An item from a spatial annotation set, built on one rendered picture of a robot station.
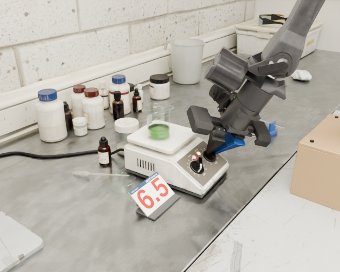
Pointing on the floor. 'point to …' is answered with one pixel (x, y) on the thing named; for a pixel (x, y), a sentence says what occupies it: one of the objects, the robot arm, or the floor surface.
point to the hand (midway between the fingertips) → (217, 142)
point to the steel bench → (47, 178)
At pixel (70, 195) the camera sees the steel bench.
